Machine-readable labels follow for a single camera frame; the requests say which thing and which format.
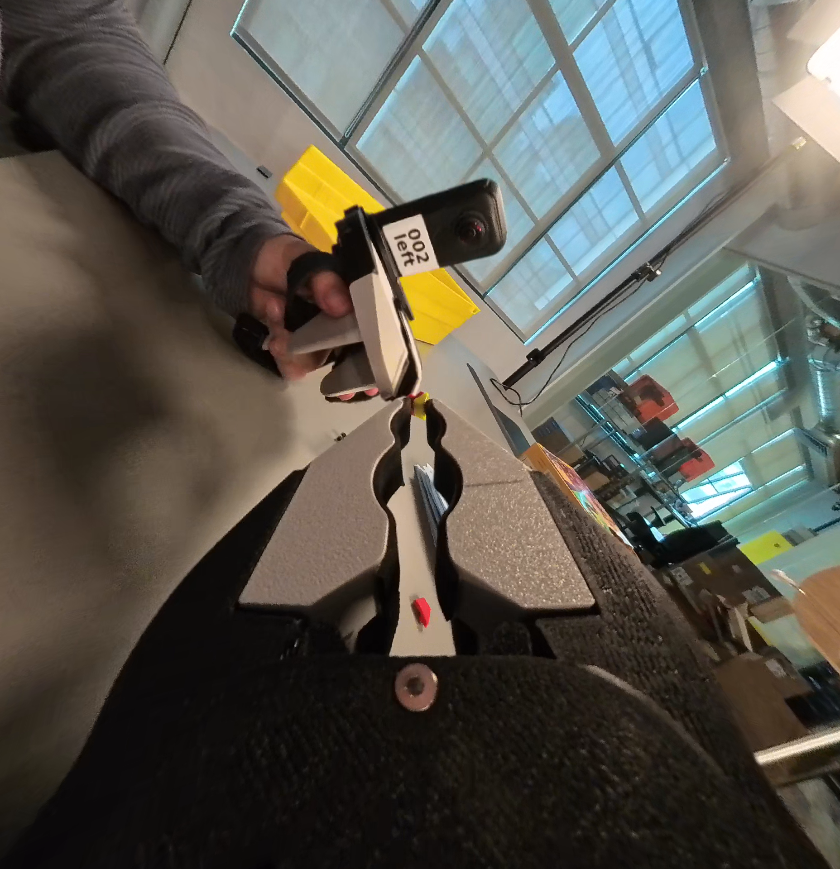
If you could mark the small red lego brick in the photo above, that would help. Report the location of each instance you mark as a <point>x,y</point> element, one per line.
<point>420,608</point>

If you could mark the large grid window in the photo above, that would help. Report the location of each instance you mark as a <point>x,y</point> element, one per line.
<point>528,134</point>

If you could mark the storage shelf rack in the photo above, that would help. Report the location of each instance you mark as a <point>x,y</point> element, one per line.
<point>636,447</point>

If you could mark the orange black tool case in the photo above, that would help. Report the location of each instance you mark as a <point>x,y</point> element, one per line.
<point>694,460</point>
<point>653,399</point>

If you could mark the orange cardboard lego box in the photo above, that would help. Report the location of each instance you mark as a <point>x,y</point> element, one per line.
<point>569,481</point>

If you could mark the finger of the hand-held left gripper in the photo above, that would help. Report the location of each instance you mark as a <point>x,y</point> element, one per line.
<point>384,332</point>

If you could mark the yellow plastic bin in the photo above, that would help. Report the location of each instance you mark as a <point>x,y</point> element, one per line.
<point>310,183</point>

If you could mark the pile of cardboard boxes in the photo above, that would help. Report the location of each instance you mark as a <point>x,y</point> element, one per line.
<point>724,589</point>

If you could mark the red yellow lego model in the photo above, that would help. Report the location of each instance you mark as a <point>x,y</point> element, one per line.
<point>416,404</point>

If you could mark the yellow crate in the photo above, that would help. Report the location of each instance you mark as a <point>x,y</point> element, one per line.
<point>765,550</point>

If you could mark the open instruction booklet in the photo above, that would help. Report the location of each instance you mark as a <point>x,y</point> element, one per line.
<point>425,494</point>

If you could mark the person's left forearm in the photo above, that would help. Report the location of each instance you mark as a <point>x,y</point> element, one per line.
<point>119,134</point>

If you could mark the black stand pole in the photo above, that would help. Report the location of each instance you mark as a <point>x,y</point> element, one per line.
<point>595,319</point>

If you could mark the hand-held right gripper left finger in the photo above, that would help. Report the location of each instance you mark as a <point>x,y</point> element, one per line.
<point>310,542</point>

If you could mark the person's left hand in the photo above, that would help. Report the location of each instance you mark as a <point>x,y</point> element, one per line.
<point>268,270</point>

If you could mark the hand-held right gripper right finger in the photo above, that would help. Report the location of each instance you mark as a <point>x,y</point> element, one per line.
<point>513,542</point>

